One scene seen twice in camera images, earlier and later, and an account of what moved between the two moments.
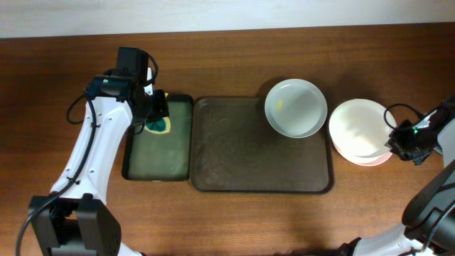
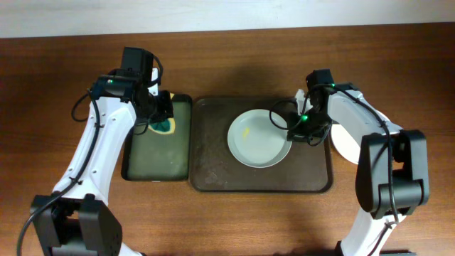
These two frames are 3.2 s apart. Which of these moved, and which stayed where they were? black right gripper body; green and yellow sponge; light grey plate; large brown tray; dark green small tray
Moved: black right gripper body; light grey plate; green and yellow sponge
Stayed: dark green small tray; large brown tray
